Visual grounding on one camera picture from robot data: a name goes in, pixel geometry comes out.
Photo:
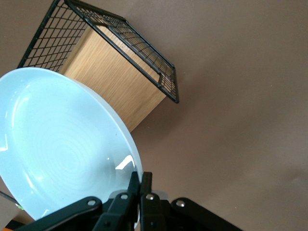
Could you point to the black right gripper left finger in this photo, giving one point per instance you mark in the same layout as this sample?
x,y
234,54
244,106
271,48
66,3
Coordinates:
x,y
120,211

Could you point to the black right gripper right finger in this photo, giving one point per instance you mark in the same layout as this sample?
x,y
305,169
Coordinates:
x,y
154,214

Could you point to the light blue round plate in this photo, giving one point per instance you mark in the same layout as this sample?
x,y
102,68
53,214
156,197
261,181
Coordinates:
x,y
60,144

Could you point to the wooden shelf board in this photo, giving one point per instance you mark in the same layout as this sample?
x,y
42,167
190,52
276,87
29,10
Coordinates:
x,y
108,84

